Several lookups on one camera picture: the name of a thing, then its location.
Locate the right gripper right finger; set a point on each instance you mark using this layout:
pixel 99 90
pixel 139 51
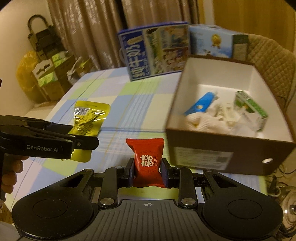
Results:
pixel 181 178

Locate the red candy packet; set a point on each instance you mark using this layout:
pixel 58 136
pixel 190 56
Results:
pixel 147 160

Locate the light blue milk carton box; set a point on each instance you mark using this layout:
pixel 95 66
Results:
pixel 218 42

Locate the brown cardboard shoe box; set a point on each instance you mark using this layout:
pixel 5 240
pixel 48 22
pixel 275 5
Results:
pixel 259 155

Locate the beige quilted chair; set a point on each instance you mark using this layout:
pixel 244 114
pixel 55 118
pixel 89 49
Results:
pixel 276 65

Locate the white cloth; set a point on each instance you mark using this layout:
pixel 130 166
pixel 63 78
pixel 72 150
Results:
pixel 206 123

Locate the open cardboard box with bag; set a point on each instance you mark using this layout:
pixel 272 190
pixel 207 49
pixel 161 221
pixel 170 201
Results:
pixel 79 69

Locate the yellow plastic bag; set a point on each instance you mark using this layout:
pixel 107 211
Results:
pixel 26 78

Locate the green white medicine box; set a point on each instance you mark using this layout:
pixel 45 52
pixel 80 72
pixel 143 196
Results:
pixel 252 113

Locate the blue toothpaste tube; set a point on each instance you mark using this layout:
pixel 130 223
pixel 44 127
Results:
pixel 202 104

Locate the beige curtain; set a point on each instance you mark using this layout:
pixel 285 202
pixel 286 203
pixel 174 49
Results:
pixel 89 29

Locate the black folding step ladder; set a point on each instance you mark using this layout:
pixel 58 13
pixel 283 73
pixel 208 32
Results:
pixel 46 43

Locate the yellow snack pouch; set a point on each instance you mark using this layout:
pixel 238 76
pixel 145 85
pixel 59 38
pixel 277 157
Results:
pixel 88 119

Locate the left hand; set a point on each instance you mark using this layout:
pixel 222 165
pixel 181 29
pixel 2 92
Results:
pixel 12 165

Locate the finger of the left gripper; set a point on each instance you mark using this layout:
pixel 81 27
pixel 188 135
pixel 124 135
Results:
pixel 35 123
pixel 10 132

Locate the wooden door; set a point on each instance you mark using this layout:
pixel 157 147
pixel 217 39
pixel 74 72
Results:
pixel 272 19

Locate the cream hair claw clip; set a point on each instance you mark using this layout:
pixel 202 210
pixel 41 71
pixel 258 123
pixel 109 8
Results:
pixel 227 113

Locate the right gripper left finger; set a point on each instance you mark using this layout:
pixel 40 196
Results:
pixel 115 178

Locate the cardboard box with tissue packs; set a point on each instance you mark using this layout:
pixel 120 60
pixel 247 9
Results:
pixel 52 77

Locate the dark blue milk carton box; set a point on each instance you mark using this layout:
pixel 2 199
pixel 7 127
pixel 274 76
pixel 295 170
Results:
pixel 154 50

